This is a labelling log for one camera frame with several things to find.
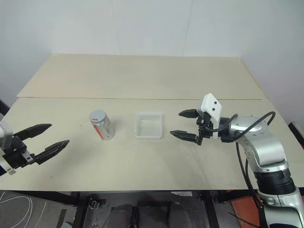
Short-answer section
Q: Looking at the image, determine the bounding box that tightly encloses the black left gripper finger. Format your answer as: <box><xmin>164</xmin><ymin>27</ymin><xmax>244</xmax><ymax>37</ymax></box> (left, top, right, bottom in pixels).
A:
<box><xmin>35</xmin><ymin>140</ymin><xmax>70</xmax><ymax>166</ymax></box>
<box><xmin>12</xmin><ymin>123</ymin><xmax>53</xmax><ymax>143</ymax></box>

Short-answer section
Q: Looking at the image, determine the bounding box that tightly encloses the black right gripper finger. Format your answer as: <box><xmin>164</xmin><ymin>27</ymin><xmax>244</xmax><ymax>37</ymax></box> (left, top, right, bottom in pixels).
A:
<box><xmin>170</xmin><ymin>130</ymin><xmax>199</xmax><ymax>143</ymax></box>
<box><xmin>178</xmin><ymin>109</ymin><xmax>199</xmax><ymax>119</ymax></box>

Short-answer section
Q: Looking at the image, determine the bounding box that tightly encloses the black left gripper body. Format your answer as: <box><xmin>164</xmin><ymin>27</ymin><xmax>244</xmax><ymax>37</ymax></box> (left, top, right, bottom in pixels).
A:
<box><xmin>0</xmin><ymin>136</ymin><xmax>39</xmax><ymax>171</ymax></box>

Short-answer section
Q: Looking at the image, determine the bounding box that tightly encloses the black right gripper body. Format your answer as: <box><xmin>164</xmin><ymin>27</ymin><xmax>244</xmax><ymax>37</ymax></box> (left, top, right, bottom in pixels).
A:
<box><xmin>196</xmin><ymin>111</ymin><xmax>215</xmax><ymax>146</ymax></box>

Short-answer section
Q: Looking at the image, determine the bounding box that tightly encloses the translucent white square container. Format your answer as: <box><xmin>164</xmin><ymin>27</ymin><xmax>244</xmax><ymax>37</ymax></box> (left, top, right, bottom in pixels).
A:
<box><xmin>133</xmin><ymin>112</ymin><xmax>165</xmax><ymax>140</ymax></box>

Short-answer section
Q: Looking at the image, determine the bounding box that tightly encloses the silver can red top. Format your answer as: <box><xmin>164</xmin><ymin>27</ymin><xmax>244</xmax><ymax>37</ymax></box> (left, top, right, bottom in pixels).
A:
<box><xmin>89</xmin><ymin>110</ymin><xmax>115</xmax><ymax>141</ymax></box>

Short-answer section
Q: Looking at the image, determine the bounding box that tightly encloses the silver bottle cap red mark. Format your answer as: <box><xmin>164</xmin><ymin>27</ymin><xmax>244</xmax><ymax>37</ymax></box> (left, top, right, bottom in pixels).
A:
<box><xmin>89</xmin><ymin>110</ymin><xmax>107</xmax><ymax>125</ymax></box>

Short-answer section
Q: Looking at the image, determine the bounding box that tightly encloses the white paper scrap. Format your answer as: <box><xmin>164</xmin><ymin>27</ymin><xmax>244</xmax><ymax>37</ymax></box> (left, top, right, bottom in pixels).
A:
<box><xmin>174</xmin><ymin>190</ymin><xmax>193</xmax><ymax>198</ymax></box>

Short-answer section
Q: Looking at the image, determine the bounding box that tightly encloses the grey floor mat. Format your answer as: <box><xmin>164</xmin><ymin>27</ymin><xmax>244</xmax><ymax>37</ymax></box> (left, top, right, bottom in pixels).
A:
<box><xmin>0</xmin><ymin>190</ymin><xmax>73</xmax><ymax>228</ymax></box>

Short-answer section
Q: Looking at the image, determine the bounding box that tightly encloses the dark rounded shape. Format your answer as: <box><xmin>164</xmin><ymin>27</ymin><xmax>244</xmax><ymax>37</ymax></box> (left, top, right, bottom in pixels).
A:
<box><xmin>110</xmin><ymin>204</ymin><xmax>134</xmax><ymax>228</ymax></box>
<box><xmin>166</xmin><ymin>201</ymin><xmax>191</xmax><ymax>228</ymax></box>

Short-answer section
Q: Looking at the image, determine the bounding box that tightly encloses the dark object with red edge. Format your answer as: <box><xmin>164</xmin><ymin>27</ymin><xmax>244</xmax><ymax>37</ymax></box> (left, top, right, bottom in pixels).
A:
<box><xmin>288</xmin><ymin>121</ymin><xmax>304</xmax><ymax>149</ymax></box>

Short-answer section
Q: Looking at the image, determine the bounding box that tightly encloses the orange red floor mat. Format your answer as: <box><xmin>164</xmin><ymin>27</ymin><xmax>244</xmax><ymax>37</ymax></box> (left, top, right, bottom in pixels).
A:
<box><xmin>228</xmin><ymin>196</ymin><xmax>262</xmax><ymax>228</ymax></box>

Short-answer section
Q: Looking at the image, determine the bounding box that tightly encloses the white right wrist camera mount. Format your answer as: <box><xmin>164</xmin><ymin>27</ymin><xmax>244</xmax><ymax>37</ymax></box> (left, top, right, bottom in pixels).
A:
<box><xmin>198</xmin><ymin>93</ymin><xmax>223</xmax><ymax>140</ymax></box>

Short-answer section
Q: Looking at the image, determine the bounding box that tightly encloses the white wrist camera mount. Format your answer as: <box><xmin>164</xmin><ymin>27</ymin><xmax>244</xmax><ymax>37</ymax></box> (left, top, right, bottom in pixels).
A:
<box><xmin>0</xmin><ymin>121</ymin><xmax>13</xmax><ymax>150</ymax></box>
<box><xmin>198</xmin><ymin>93</ymin><xmax>223</xmax><ymax>140</ymax></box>

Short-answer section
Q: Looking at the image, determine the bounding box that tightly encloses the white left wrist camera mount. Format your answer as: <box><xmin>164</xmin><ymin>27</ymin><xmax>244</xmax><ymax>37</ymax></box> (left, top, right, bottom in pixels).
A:
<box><xmin>0</xmin><ymin>121</ymin><xmax>13</xmax><ymax>150</ymax></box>

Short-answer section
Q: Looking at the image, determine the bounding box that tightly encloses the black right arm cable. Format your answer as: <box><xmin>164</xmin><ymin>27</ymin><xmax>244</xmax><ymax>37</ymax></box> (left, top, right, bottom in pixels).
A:
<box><xmin>204</xmin><ymin>111</ymin><xmax>277</xmax><ymax>228</ymax></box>

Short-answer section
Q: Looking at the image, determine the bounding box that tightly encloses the dark object at wall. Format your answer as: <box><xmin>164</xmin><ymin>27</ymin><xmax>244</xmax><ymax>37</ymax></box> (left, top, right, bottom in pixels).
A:
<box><xmin>0</xmin><ymin>98</ymin><xmax>10</xmax><ymax>117</ymax></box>

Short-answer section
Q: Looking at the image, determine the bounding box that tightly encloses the thin white cable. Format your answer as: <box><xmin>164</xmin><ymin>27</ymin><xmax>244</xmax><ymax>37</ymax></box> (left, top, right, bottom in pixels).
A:
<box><xmin>0</xmin><ymin>191</ymin><xmax>48</xmax><ymax>228</ymax></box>

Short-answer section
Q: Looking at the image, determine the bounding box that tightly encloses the black metal table frame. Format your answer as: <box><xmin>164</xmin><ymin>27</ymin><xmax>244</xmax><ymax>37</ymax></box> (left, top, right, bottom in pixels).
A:
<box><xmin>14</xmin><ymin>189</ymin><xmax>258</xmax><ymax>228</ymax></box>

